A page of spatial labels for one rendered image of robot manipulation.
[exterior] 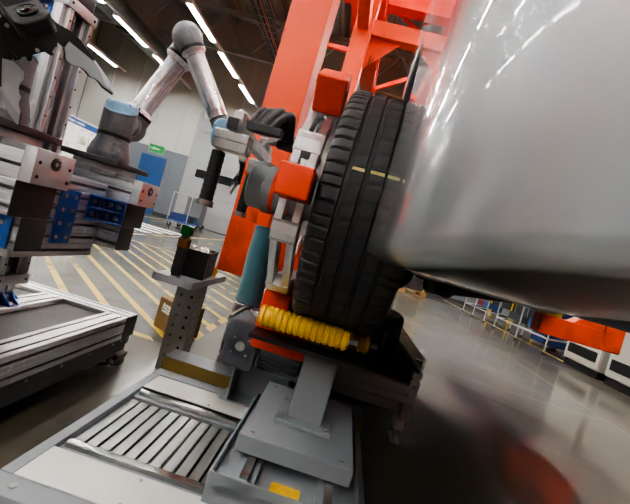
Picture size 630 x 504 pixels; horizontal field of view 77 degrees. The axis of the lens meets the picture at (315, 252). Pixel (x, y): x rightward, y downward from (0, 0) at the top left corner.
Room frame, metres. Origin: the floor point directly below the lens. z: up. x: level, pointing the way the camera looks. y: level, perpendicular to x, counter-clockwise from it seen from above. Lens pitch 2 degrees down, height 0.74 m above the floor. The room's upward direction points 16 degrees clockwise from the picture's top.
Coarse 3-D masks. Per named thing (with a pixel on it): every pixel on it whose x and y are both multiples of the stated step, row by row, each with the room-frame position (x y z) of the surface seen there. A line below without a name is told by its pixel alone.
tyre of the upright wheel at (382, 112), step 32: (352, 96) 0.97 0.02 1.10; (384, 96) 1.02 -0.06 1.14; (352, 128) 0.89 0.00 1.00; (384, 128) 0.89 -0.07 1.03; (352, 160) 0.86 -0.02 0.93; (384, 160) 0.86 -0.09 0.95; (320, 192) 0.85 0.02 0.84; (352, 192) 0.84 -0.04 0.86; (320, 224) 0.86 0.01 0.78; (352, 224) 0.85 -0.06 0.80; (320, 256) 0.88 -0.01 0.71; (352, 256) 0.86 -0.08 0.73; (320, 288) 0.92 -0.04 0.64; (352, 288) 0.91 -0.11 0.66; (384, 288) 0.88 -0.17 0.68; (320, 320) 1.06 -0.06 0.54; (352, 320) 0.98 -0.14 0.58
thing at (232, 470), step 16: (256, 400) 1.37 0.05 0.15; (352, 432) 1.34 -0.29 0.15; (224, 448) 1.00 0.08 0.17; (224, 464) 0.97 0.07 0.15; (240, 464) 0.95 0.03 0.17; (256, 464) 0.97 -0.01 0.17; (272, 464) 1.03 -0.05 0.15; (208, 480) 0.90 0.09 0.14; (224, 480) 0.89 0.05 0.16; (240, 480) 0.89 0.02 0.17; (256, 480) 0.94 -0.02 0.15; (272, 480) 0.96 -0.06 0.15; (288, 480) 0.98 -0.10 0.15; (304, 480) 1.00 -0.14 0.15; (320, 480) 0.98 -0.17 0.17; (352, 480) 1.06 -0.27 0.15; (208, 496) 0.90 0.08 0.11; (224, 496) 0.89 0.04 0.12; (240, 496) 0.89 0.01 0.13; (256, 496) 0.89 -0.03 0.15; (272, 496) 0.89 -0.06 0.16; (288, 496) 0.88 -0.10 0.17; (304, 496) 0.94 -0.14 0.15; (320, 496) 0.92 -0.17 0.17; (336, 496) 0.94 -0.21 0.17; (352, 496) 0.99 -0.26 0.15
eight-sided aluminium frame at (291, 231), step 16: (304, 128) 0.94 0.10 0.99; (304, 144) 0.91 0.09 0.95; (320, 144) 0.91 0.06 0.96; (304, 208) 0.93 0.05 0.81; (272, 224) 0.92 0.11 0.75; (288, 224) 0.91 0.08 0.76; (304, 224) 1.41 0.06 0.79; (272, 240) 0.94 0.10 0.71; (288, 240) 0.93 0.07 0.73; (272, 256) 0.98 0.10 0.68; (288, 256) 0.96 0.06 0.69; (272, 272) 1.02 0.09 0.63; (288, 272) 1.00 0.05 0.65; (272, 288) 1.07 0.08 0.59; (288, 288) 1.05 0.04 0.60
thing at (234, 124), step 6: (228, 120) 0.99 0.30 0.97; (234, 120) 0.99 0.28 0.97; (240, 120) 0.99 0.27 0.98; (228, 126) 0.99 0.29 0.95; (234, 126) 0.99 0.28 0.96; (240, 126) 1.01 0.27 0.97; (240, 132) 1.02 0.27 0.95; (246, 132) 1.06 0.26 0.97; (252, 138) 1.13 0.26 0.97; (258, 144) 1.20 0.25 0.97; (252, 150) 1.20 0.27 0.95; (258, 150) 1.22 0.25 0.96; (264, 150) 1.28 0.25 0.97; (258, 156) 1.28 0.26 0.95; (264, 156) 1.30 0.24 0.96; (270, 156) 1.38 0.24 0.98; (270, 162) 1.40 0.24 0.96
